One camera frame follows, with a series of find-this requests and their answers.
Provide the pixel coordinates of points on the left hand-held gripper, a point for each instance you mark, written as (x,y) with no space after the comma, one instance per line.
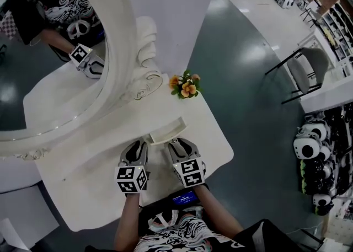
(129,179)

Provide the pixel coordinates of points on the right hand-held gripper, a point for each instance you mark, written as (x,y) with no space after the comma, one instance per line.
(190,172)

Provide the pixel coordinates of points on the white dressing table drawer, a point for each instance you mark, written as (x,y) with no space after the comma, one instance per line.
(168,132)

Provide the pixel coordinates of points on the person's left forearm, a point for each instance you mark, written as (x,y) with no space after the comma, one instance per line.
(127,223)

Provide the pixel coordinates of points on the person's right forearm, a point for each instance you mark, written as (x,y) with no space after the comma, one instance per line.
(215,209)

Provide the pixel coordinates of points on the white dressing table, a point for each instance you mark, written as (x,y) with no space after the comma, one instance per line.
(110,179)

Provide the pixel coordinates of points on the black device with blue screen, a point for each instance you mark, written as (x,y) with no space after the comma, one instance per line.
(184,198)

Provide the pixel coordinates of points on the orange flower bouquet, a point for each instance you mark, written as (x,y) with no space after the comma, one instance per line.
(187,86)

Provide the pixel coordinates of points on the person's black printed shirt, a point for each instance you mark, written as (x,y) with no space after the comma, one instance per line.
(182,234)

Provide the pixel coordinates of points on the oval white-framed mirror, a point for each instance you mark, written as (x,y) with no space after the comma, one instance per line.
(121,52)

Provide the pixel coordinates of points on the pile of white black helmets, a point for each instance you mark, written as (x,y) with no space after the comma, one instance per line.
(317,149)

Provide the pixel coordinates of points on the grey chair with black legs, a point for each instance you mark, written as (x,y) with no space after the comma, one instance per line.
(306,69)

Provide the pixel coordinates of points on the white counter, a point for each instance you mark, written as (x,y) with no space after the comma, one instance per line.
(328,93)

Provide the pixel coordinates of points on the white storage shelf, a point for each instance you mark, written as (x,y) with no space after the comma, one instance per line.
(337,33)

